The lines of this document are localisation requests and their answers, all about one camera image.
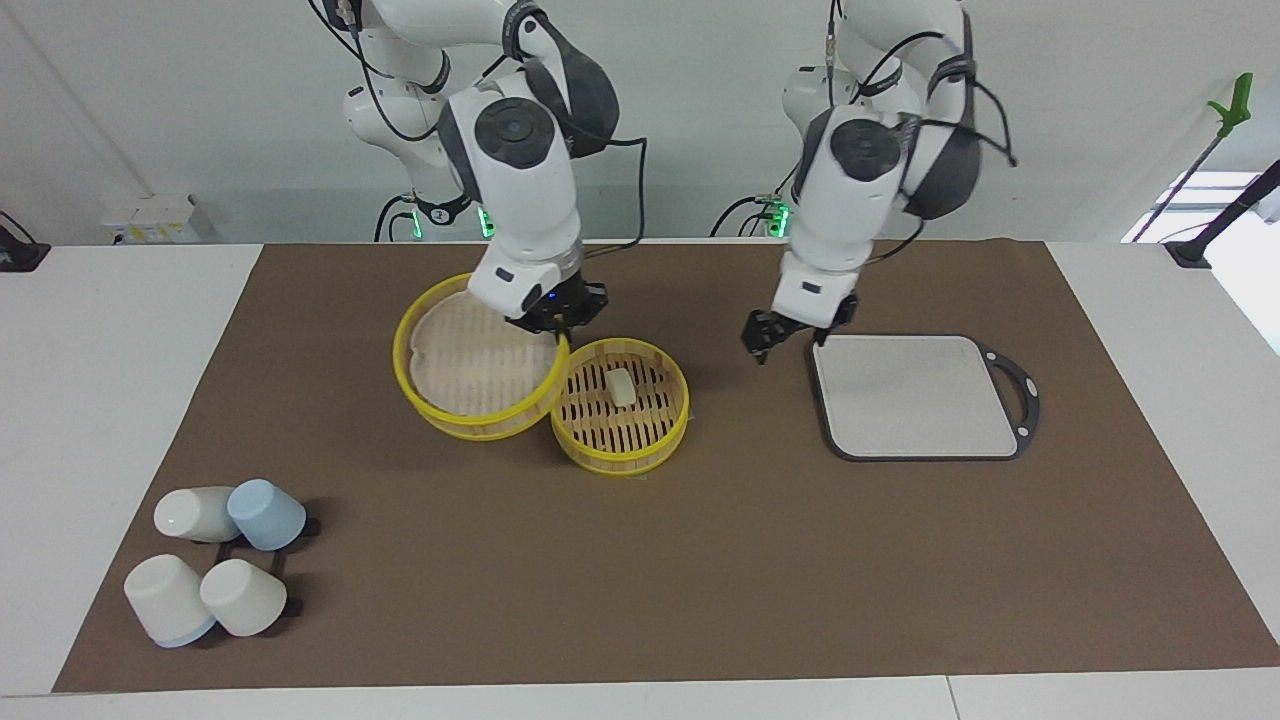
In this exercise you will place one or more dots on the white cup lying sideways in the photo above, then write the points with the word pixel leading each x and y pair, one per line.
pixel 190 514

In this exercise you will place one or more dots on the grey cutting board black rim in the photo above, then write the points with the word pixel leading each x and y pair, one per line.
pixel 915 395

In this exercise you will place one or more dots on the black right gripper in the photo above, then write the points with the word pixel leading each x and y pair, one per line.
pixel 570 305

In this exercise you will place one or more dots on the yellow-rimmed bamboo steamer basket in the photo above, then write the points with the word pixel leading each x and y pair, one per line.
pixel 620 440

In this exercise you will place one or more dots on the light blue cup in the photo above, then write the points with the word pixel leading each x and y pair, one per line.
pixel 268 514

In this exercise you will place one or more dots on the yellow-rimmed bamboo steamer lid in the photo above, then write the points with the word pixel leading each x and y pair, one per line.
pixel 470 370

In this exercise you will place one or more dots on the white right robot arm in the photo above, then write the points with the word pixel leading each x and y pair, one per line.
pixel 520 170

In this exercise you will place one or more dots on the white steamed bun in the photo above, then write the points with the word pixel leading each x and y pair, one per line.
pixel 622 388

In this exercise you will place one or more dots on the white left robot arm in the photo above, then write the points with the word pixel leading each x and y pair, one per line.
pixel 860 180

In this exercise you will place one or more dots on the white cup with blue rim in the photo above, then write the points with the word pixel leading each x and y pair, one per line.
pixel 165 600

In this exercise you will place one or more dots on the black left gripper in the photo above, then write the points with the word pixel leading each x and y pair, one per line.
pixel 815 315

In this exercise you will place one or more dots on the brown table mat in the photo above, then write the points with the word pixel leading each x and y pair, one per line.
pixel 700 560

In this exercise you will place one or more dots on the green-tipped metal rod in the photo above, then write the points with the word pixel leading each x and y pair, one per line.
pixel 1232 105

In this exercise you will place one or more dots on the white box with yellow label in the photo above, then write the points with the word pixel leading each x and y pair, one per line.
pixel 155 220

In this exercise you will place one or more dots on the black table clamp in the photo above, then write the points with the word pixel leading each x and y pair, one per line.
pixel 18 255

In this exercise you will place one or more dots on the black clamp stand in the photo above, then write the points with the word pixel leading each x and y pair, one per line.
pixel 1195 252

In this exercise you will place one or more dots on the plain white cup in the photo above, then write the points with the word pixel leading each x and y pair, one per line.
pixel 243 598

